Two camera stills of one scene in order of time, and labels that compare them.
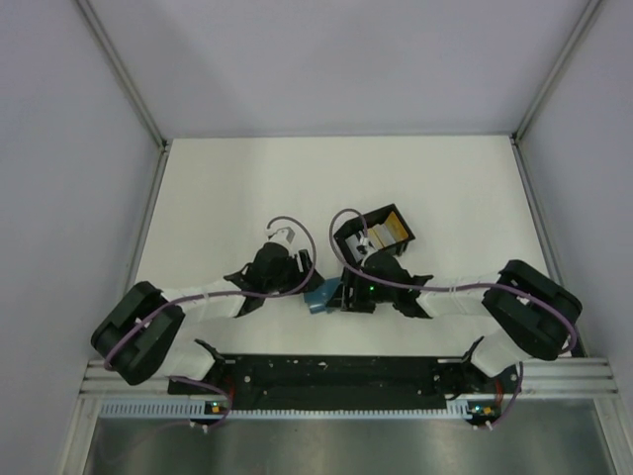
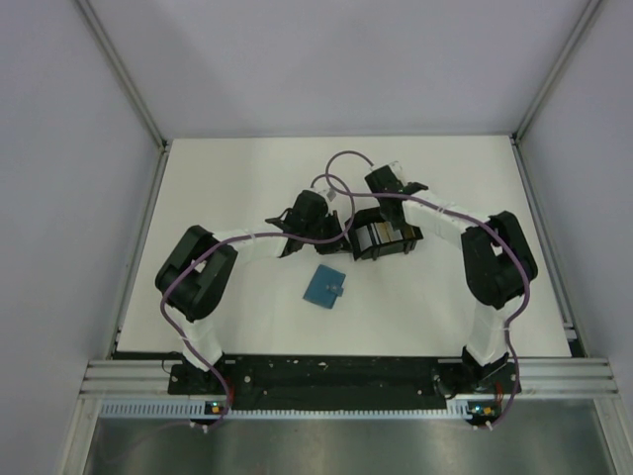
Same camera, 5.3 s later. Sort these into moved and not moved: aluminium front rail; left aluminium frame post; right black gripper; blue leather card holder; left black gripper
Moved: left black gripper; blue leather card holder; right black gripper
Not moved: left aluminium frame post; aluminium front rail
